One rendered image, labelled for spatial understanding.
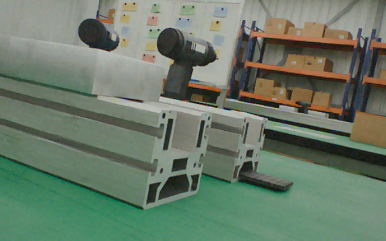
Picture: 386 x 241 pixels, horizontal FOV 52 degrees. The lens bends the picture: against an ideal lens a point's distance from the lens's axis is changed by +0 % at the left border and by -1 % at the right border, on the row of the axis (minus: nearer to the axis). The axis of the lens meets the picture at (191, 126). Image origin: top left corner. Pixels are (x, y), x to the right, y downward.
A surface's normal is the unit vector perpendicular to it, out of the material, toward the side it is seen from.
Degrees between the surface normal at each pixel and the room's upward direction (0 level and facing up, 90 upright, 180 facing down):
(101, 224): 0
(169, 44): 90
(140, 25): 90
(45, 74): 90
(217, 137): 90
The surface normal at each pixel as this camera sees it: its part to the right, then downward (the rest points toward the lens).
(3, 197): 0.18, -0.98
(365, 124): -0.62, -0.09
